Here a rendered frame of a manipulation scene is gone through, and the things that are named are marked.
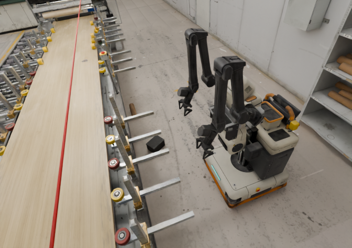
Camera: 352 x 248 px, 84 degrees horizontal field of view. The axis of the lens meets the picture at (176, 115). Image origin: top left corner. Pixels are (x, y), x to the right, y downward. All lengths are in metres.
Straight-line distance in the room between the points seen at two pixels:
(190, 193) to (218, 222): 0.39
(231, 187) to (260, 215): 0.42
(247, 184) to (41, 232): 1.62
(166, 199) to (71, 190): 1.08
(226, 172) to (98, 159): 1.22
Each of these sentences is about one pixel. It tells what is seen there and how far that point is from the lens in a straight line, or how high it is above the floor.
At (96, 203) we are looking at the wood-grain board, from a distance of 1.42.
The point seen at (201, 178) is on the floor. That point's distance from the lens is 2.38.
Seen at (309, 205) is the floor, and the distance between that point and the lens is 2.50.
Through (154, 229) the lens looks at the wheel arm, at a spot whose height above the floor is 0.83.
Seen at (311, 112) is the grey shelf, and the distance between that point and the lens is 3.23.
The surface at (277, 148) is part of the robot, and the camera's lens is 1.73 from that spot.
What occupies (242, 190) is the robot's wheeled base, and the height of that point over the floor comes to 0.28.
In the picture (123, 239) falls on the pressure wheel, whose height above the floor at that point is 0.91.
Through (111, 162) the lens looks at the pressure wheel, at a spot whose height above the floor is 0.90.
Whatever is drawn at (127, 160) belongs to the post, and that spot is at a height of 0.95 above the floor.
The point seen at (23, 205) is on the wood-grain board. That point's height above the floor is 0.90.
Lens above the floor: 2.07
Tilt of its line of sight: 42 degrees down
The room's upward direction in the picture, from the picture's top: 7 degrees counter-clockwise
